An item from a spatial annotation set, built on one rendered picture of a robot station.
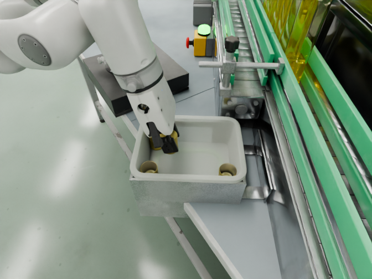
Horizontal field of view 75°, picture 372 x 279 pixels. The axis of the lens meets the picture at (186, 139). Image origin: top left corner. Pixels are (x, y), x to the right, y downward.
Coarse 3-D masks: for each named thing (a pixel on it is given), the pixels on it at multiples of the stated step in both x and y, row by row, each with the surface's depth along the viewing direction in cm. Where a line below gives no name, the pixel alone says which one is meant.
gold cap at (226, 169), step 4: (224, 164) 50; (228, 164) 50; (220, 168) 50; (224, 168) 51; (228, 168) 51; (232, 168) 50; (220, 172) 48; (224, 172) 51; (228, 172) 52; (232, 172) 51
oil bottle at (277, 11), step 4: (280, 0) 56; (284, 0) 54; (276, 4) 58; (280, 4) 55; (276, 8) 58; (280, 8) 55; (276, 12) 58; (280, 12) 56; (276, 16) 58; (272, 20) 61; (276, 20) 58; (272, 24) 61; (276, 24) 58; (276, 28) 58
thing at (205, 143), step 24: (192, 120) 55; (216, 120) 55; (144, 144) 53; (192, 144) 59; (216, 144) 59; (240, 144) 49; (168, 168) 54; (192, 168) 54; (216, 168) 54; (240, 168) 46
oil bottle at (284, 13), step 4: (288, 0) 50; (284, 4) 53; (288, 4) 50; (284, 8) 53; (288, 8) 50; (284, 12) 53; (288, 12) 50; (280, 16) 55; (284, 16) 53; (280, 20) 55; (284, 20) 52; (280, 24) 55; (284, 24) 52; (280, 28) 55; (276, 32) 57; (280, 32) 55; (280, 36) 55; (280, 40) 55
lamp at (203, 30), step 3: (204, 24) 86; (201, 27) 85; (204, 27) 84; (207, 27) 85; (198, 30) 86; (201, 30) 85; (204, 30) 84; (207, 30) 85; (198, 33) 86; (201, 33) 85; (204, 33) 85; (207, 33) 85; (201, 36) 86; (204, 36) 86
